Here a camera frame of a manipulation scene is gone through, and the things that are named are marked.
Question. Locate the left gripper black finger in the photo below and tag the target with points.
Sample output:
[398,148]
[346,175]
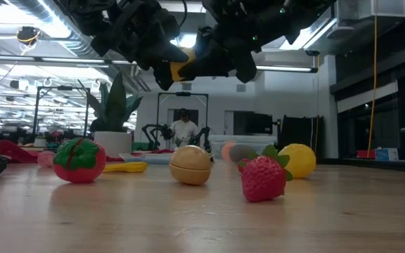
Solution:
[163,75]
[160,52]

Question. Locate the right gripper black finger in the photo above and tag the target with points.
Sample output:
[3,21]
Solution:
[244,66]
[209,61]

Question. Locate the yellow toy lemon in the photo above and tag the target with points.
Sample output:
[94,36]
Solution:
[179,68]

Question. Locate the orange toy orange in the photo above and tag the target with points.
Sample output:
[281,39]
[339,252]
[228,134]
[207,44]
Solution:
[226,151]

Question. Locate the small yellow toy banana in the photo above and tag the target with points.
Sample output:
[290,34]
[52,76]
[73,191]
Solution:
[128,167]

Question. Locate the red toy strawberry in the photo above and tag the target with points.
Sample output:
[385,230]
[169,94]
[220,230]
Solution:
[264,182]

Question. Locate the black background robot arm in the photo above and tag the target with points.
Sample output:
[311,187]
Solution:
[202,135]
[153,131]

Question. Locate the clear plastic tupperware container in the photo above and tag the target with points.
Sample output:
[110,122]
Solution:
[213,151]

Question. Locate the long ceiling light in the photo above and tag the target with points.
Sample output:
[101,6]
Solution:
[65,60]
[287,69]

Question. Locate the black background screen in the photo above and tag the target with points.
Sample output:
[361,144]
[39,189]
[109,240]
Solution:
[255,123]

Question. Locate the person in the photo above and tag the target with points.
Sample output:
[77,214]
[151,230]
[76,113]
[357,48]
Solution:
[184,131]

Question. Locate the clear lid with blue rim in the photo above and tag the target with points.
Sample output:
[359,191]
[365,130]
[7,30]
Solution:
[153,159]

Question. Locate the artificial plant in white pot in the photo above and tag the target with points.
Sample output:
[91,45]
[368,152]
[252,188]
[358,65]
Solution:
[112,144]

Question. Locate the black folding panel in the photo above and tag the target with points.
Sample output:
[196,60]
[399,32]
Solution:
[301,137]

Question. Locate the tan toy potato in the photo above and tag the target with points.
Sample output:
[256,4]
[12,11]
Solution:
[190,165]

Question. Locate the black ceiling sensor dome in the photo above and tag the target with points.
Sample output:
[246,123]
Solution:
[28,35]

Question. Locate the red toy tomato green top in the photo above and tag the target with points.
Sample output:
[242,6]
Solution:
[79,168]

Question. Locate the red plastic bin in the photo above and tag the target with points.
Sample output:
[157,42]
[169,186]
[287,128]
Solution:
[366,154]

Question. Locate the blue and white box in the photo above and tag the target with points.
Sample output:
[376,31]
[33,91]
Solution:
[387,154]

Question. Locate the red cloth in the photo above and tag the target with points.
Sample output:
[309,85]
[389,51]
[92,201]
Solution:
[12,151]

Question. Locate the black background robot frame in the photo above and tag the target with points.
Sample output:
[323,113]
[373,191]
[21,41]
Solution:
[183,93]

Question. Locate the black ceiling dome camera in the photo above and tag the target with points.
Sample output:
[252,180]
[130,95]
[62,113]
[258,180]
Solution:
[311,52]

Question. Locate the black background rack frame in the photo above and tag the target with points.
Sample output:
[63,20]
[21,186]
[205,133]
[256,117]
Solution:
[62,88]

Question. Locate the black aluminium table frame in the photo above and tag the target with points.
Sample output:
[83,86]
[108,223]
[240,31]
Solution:
[382,166]

